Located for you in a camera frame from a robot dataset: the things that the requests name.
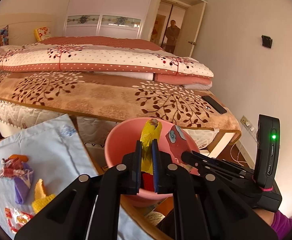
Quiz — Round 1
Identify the black wall switch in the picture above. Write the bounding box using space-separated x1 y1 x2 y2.
262 35 273 49

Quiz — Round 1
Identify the orange peel behind wrappers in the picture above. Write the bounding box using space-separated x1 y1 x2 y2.
8 154 29 163

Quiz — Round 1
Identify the pink plastic basin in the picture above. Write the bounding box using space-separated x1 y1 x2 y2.
104 116 201 202

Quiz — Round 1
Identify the polka dot folded quilt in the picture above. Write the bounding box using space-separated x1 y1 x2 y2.
0 36 214 87

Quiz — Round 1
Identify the cream bed headboard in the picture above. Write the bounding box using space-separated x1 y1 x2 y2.
0 13 56 45

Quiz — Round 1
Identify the pink patterned wrapper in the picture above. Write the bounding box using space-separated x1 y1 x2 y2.
166 125 198 173

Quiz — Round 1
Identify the purple right sleeve forearm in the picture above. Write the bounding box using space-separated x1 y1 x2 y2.
271 211 292 240

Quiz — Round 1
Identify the person in doorway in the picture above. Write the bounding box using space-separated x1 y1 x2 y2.
165 20 180 54

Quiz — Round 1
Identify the red white snack bag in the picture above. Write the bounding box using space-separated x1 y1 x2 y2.
4 207 34 234

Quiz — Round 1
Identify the black tracking camera box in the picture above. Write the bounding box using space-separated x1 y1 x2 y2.
253 114 280 191

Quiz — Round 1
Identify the open wooden door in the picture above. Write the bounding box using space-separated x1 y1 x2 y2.
174 2 206 57

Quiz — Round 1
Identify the crumpled red white wrapper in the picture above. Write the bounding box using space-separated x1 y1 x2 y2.
0 158 25 178

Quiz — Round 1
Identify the light blue tablecloth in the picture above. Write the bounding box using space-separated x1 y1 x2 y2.
0 113 154 240

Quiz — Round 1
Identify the red foam fruit net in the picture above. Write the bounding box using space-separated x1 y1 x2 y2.
142 172 155 192

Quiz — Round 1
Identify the wall power socket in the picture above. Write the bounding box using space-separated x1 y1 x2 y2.
240 115 255 132

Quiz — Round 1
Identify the orange peel piece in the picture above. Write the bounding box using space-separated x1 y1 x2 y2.
34 179 47 200

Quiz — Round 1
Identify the white wardrobe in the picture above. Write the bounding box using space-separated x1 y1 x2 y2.
63 0 207 40

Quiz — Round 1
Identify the yellow red pillow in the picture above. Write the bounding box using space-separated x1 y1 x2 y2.
34 27 52 42

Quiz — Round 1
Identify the brown leaf pattern blanket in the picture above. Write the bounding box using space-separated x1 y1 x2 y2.
0 70 241 133

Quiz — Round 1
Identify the right hand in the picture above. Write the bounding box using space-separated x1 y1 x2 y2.
253 209 275 226

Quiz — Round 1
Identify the black phone on bed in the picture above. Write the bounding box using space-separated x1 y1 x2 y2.
202 95 227 114

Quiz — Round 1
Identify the yellow foam fruit net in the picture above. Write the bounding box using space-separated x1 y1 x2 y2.
140 119 162 175

